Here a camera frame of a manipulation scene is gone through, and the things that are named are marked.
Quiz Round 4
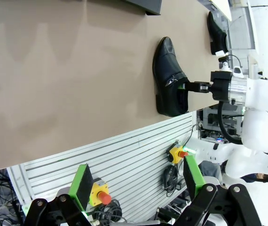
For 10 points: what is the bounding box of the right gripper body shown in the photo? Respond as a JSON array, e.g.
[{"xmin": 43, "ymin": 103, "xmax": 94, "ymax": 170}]
[{"xmin": 210, "ymin": 70, "xmax": 233, "ymax": 101}]

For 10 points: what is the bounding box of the aluminium electronics rack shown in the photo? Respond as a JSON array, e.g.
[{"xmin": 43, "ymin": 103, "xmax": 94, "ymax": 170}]
[{"xmin": 198, "ymin": 105, "xmax": 245, "ymax": 143}]

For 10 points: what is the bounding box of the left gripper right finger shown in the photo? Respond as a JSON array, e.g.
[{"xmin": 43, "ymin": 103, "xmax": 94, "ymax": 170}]
[{"xmin": 176, "ymin": 155, "xmax": 263, "ymax": 226}]

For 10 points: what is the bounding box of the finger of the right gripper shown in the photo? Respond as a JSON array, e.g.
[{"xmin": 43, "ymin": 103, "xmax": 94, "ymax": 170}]
[{"xmin": 178, "ymin": 81, "xmax": 214, "ymax": 93}]

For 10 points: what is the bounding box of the slotted aluminium base plate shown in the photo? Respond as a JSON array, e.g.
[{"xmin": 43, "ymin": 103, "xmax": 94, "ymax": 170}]
[{"xmin": 6, "ymin": 110, "xmax": 197, "ymax": 224}]

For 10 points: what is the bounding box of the black metal shoe stand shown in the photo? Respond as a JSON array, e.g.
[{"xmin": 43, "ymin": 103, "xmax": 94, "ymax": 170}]
[{"xmin": 122, "ymin": 0, "xmax": 162, "ymax": 16}]

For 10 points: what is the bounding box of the black coiled cable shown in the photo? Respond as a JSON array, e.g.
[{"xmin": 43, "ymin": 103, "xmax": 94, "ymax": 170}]
[
  {"xmin": 163, "ymin": 164, "xmax": 184, "ymax": 198},
  {"xmin": 93, "ymin": 199, "xmax": 128, "ymax": 224}
]

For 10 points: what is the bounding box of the black heeled zipper shoe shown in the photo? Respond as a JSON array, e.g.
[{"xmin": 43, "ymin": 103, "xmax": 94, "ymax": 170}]
[{"xmin": 152, "ymin": 36, "xmax": 189, "ymax": 118}]

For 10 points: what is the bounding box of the yellow emergency stop button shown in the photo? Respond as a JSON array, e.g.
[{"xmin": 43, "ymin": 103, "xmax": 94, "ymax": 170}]
[
  {"xmin": 166, "ymin": 142, "xmax": 189, "ymax": 165},
  {"xmin": 88, "ymin": 180, "xmax": 112, "ymax": 206}
]

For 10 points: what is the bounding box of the white table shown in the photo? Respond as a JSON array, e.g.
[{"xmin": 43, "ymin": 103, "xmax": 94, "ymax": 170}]
[{"xmin": 209, "ymin": 0, "xmax": 233, "ymax": 23}]

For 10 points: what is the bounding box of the black heeled dress shoe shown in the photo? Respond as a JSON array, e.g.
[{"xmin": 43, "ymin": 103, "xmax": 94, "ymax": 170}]
[{"xmin": 206, "ymin": 11, "xmax": 230, "ymax": 56}]

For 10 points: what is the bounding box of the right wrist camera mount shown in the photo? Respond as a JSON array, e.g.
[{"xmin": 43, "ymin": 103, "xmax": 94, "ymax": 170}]
[{"xmin": 215, "ymin": 50, "xmax": 244, "ymax": 79}]

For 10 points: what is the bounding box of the black right arm hose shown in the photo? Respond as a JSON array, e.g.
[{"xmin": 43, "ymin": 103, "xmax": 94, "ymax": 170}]
[{"xmin": 218, "ymin": 100, "xmax": 245, "ymax": 145}]

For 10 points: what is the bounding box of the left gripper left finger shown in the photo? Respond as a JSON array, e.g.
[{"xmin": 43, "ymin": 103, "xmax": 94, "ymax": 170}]
[{"xmin": 24, "ymin": 164, "xmax": 95, "ymax": 226}]

